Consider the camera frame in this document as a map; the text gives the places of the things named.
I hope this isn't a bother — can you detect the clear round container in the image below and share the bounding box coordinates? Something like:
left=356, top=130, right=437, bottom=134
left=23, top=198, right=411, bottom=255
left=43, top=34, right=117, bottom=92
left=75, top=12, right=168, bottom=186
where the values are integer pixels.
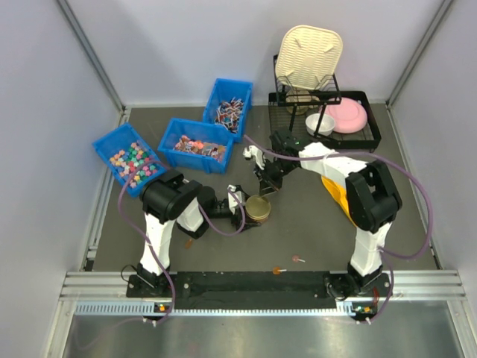
left=246, top=214, right=269, bottom=226

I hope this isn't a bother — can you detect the gold round lid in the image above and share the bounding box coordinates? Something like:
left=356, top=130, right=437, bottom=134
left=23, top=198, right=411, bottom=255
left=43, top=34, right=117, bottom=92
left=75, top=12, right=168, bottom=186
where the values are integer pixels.
left=245, top=195, right=271, bottom=217

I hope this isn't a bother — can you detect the blue candy bin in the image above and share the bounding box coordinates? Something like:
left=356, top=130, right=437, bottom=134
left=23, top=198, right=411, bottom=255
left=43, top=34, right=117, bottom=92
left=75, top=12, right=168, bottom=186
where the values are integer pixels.
left=158, top=118, right=233, bottom=174
left=202, top=78, right=253, bottom=142
left=92, top=123, right=166, bottom=198

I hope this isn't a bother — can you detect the yellow plastic scoop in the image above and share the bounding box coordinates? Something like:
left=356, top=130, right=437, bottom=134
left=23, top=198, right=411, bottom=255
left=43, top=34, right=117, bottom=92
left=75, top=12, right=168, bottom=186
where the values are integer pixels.
left=321, top=176, right=353, bottom=222

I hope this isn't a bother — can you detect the black wire dish rack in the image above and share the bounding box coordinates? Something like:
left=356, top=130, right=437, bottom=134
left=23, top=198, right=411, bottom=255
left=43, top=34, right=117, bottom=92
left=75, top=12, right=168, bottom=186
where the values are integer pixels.
left=268, top=72, right=382, bottom=152

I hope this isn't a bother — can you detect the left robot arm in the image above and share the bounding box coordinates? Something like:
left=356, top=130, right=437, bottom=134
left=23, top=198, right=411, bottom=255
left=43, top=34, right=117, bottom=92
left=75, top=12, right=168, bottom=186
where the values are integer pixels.
left=136, top=169, right=260, bottom=289

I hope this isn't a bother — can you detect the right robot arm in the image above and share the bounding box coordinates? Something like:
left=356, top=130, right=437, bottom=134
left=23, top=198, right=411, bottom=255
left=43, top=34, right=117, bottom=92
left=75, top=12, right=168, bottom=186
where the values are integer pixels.
left=242, top=129, right=402, bottom=297

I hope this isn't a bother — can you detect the spilled orange lollipop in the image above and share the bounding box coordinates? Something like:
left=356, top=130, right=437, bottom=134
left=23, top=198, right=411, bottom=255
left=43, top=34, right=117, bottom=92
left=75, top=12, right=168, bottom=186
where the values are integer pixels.
left=272, top=266, right=287, bottom=275

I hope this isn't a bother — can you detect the white small bowl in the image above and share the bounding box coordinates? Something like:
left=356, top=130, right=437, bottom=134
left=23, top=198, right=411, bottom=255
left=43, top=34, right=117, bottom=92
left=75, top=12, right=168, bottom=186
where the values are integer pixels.
left=305, top=113, right=335, bottom=136

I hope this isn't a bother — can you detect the spilled pink lollipop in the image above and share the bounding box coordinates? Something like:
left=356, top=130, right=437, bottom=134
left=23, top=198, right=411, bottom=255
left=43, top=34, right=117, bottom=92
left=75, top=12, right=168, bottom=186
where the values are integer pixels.
left=291, top=255, right=305, bottom=263

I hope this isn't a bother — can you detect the pink round plate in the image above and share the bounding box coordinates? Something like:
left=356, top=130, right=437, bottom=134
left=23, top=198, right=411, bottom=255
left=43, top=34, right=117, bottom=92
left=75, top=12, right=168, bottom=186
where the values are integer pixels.
left=325, top=97, right=367, bottom=134

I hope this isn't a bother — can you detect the beige square ribbed plate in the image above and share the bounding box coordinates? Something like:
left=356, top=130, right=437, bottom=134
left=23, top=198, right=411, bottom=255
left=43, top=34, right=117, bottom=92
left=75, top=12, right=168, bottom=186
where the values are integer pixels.
left=275, top=25, right=343, bottom=90

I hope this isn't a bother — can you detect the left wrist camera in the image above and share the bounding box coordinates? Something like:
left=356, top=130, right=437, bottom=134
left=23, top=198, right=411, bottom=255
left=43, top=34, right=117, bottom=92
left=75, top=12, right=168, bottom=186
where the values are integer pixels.
left=227, top=185, right=244, bottom=219

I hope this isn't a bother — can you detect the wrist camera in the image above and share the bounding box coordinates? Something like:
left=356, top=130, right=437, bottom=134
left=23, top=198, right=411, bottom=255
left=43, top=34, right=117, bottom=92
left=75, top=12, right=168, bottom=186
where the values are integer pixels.
left=242, top=145, right=265, bottom=170
left=227, top=185, right=244, bottom=219

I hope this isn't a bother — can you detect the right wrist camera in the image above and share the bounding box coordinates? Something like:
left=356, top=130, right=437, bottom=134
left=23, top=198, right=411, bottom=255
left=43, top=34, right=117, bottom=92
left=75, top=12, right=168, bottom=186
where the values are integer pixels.
left=242, top=145, right=265, bottom=170

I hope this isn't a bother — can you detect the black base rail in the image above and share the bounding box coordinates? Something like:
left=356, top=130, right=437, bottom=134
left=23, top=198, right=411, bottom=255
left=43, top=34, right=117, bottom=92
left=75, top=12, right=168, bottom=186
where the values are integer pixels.
left=172, top=271, right=358, bottom=310

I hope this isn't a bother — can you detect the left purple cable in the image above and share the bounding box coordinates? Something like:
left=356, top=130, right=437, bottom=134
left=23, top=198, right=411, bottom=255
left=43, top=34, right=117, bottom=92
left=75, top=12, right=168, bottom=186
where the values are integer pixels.
left=117, top=162, right=247, bottom=325

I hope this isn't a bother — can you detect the purple cable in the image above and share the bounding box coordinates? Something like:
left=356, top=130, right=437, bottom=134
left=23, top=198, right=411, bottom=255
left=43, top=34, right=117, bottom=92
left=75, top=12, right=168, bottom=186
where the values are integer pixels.
left=244, top=134, right=435, bottom=324
left=117, top=162, right=247, bottom=325

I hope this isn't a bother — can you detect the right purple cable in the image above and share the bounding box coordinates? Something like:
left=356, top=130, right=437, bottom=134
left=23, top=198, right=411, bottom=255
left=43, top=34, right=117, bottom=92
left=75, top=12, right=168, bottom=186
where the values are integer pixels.
left=244, top=134, right=435, bottom=324

